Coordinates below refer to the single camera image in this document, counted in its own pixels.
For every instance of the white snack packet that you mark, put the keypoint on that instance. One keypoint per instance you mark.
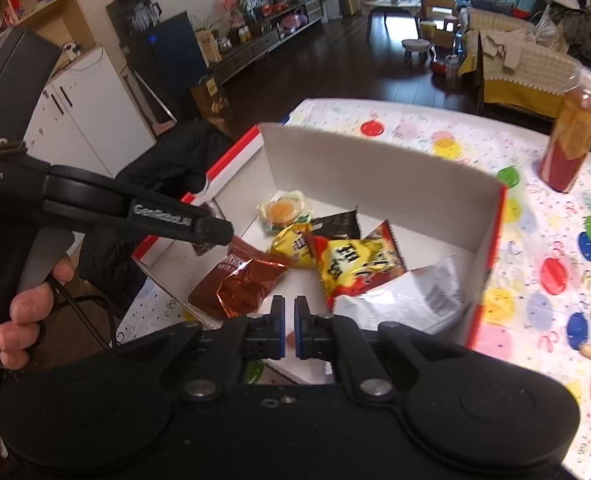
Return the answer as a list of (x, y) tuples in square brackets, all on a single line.
[(410, 295)]

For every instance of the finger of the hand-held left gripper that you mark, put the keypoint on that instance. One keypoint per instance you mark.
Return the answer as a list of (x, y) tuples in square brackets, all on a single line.
[(175, 220)]

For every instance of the black jacket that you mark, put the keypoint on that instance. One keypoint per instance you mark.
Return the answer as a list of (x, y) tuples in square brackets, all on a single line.
[(175, 160)]

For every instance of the tan bag with plant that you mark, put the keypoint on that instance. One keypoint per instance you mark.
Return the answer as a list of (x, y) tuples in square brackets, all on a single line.
[(208, 46)]

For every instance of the sofa with yellow cover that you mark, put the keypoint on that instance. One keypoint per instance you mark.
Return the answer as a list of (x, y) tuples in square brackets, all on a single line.
[(525, 75)]

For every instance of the white cabinet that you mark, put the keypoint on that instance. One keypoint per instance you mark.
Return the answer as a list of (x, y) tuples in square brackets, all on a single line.
[(85, 110)]

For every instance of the clear packet with orange snack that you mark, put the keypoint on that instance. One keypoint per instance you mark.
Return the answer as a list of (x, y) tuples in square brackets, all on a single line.
[(281, 210)]

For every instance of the white cardboard box red edges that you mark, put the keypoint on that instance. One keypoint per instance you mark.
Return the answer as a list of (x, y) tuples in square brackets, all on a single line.
[(375, 170)]

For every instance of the balloon print tablecloth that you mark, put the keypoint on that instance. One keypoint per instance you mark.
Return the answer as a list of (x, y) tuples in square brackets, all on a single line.
[(525, 270)]

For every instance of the small round stool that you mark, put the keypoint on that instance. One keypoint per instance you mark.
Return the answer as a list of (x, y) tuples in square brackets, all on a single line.
[(418, 46)]

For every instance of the red and yellow snack packet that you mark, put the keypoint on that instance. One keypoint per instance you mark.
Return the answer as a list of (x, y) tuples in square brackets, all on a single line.
[(355, 265)]

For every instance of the brown paper bag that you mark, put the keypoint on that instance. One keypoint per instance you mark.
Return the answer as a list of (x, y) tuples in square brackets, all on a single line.
[(210, 102)]

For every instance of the orange drink bottle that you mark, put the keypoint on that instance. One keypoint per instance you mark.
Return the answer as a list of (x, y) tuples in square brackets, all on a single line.
[(570, 145)]

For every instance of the person's left hand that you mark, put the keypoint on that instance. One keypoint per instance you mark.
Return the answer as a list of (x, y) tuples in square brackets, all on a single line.
[(30, 305)]

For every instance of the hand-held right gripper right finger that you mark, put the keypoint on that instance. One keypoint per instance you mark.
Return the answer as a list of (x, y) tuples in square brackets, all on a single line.
[(303, 325)]

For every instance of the pile of clothes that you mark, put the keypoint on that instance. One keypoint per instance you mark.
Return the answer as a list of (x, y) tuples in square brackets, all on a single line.
[(575, 20)]

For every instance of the low wooden media cabinet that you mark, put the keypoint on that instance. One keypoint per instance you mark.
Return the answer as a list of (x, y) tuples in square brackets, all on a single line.
[(255, 45)]

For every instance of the wooden shelf unit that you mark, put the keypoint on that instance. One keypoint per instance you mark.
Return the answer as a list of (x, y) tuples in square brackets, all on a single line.
[(50, 15)]

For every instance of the dark blue cabinet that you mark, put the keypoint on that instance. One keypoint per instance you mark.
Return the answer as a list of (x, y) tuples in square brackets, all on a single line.
[(160, 60)]

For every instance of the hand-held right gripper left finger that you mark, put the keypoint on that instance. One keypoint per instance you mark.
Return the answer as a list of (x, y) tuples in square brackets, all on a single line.
[(277, 325)]

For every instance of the copper brown snack packet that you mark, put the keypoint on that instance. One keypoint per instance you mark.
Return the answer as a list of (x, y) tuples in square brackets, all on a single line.
[(240, 285)]

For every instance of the black snack packet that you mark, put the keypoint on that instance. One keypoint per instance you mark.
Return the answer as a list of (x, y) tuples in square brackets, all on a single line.
[(338, 225)]

